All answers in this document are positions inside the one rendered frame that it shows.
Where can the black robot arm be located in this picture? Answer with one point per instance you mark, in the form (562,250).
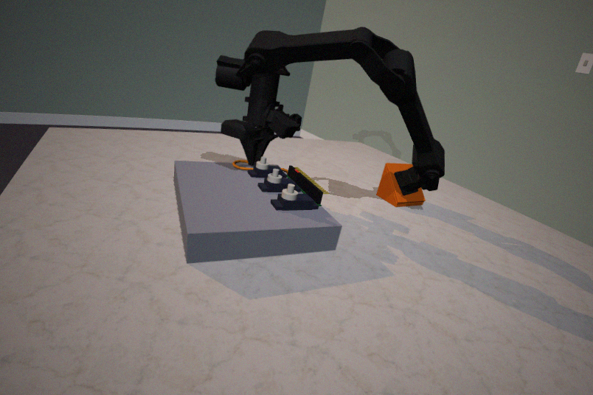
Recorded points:
(386,64)

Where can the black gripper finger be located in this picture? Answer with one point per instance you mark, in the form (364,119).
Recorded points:
(263,145)
(250,147)

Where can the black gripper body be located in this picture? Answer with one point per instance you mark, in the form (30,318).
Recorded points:
(253,126)

